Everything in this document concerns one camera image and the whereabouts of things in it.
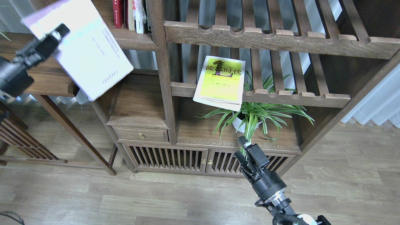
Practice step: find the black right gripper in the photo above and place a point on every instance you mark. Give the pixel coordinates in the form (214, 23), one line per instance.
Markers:
(253, 166)

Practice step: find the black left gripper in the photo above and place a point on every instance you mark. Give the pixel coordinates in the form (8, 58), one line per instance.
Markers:
(14, 79)

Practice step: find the white purple book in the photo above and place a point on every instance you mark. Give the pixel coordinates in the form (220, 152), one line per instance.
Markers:
(89, 54)

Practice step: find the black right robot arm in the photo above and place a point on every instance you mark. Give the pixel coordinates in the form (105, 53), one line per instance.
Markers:
(283, 213)

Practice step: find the wooden side table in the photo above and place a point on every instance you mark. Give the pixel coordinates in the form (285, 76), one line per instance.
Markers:
(51, 80)

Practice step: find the white plant pot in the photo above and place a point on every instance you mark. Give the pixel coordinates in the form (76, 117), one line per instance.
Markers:
(241, 128)

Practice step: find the spider plant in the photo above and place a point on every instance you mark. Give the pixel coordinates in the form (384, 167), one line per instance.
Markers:
(251, 113)

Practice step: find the yellow green book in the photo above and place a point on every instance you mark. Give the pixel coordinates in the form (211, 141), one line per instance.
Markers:
(221, 83)

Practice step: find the dark wooden bookshelf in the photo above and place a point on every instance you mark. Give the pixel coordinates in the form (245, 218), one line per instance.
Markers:
(296, 52)

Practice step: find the upright white book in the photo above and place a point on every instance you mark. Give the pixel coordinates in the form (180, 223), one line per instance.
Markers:
(139, 16)

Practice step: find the white curtain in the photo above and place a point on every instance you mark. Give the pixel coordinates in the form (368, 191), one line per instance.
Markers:
(381, 104)

